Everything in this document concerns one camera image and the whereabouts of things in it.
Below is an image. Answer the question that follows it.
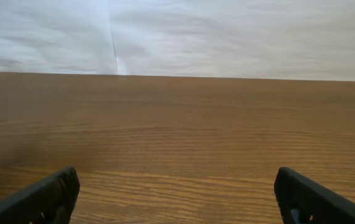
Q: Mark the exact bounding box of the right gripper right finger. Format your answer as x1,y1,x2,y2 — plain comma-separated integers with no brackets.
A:
274,166,355,224

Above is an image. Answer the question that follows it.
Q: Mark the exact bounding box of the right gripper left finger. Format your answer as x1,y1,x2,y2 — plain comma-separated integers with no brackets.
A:
0,166,81,224

